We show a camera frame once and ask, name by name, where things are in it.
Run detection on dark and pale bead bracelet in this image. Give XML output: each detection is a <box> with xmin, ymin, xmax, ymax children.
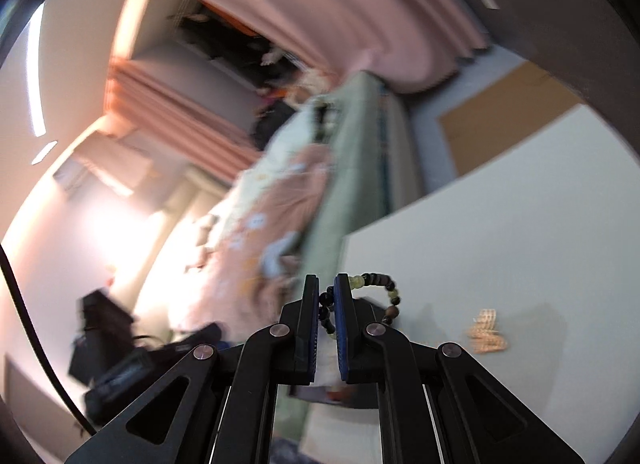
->
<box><xmin>318</xmin><ymin>271</ymin><xmax>402</xmax><ymax>342</ymax></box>

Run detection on gold bracelet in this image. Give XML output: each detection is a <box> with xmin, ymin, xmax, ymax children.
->
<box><xmin>465</xmin><ymin>308</ymin><xmax>513</xmax><ymax>356</ymax></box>

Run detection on wide pink curtain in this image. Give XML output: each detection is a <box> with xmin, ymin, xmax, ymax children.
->
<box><xmin>145</xmin><ymin>0</ymin><xmax>493</xmax><ymax>95</ymax></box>

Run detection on pink floral blanket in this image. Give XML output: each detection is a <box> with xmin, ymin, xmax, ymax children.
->
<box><xmin>170</xmin><ymin>144</ymin><xmax>336</xmax><ymax>345</ymax></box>

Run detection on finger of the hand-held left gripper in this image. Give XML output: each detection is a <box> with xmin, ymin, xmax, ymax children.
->
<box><xmin>84</xmin><ymin>323</ymin><xmax>223</xmax><ymax>420</ymax></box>

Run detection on brown cardboard sheet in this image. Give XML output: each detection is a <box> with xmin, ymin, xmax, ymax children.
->
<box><xmin>437</xmin><ymin>60</ymin><xmax>586</xmax><ymax>177</ymax></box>

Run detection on beige headboard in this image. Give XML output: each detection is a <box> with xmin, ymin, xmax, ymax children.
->
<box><xmin>150</xmin><ymin>179</ymin><xmax>226</xmax><ymax>265</ymax></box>

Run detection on bed with green sheet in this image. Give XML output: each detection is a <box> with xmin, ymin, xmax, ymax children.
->
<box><xmin>165</xmin><ymin>69</ymin><xmax>426</xmax><ymax>445</ymax></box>

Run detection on white hanging cloth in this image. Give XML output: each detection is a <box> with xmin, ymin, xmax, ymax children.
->
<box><xmin>52</xmin><ymin>137</ymin><xmax>153</xmax><ymax>197</ymax></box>

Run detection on narrow pink curtain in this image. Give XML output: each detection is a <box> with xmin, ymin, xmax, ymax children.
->
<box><xmin>102</xmin><ymin>57</ymin><xmax>266</xmax><ymax>180</ymax></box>

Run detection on dark clothes pile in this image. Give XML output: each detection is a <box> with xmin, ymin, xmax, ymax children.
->
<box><xmin>250</xmin><ymin>94</ymin><xmax>301</xmax><ymax>150</ymax></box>

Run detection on hanging dark clothes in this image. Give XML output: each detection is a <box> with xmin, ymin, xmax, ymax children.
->
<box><xmin>170</xmin><ymin>0</ymin><xmax>301</xmax><ymax>90</ymax></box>

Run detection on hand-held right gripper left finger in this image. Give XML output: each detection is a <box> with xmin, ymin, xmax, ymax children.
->
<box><xmin>65</xmin><ymin>274</ymin><xmax>321</xmax><ymax>464</ymax></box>

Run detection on pale green duvet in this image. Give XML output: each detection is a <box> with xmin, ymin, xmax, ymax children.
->
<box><xmin>235</xmin><ymin>94</ymin><xmax>346</xmax><ymax>185</ymax></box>

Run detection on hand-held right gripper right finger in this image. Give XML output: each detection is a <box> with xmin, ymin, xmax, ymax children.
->
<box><xmin>334</xmin><ymin>273</ymin><xmax>586</xmax><ymax>464</ymax></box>

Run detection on black jewelry box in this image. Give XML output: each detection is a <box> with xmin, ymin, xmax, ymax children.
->
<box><xmin>287</xmin><ymin>295</ymin><xmax>401</xmax><ymax>410</ymax></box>

